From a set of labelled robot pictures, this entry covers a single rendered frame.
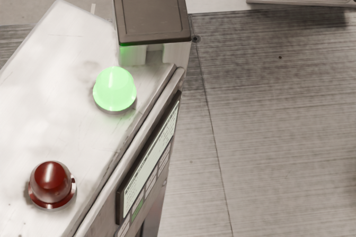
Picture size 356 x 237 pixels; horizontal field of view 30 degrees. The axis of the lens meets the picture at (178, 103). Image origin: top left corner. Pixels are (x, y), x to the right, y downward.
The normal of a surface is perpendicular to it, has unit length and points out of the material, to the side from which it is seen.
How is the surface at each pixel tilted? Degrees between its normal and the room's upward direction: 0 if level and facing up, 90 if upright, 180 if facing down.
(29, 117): 0
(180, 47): 90
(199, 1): 0
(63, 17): 0
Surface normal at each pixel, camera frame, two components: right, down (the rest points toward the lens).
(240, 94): 0.08, -0.50
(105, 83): -0.11, -0.37
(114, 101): 0.03, 0.87
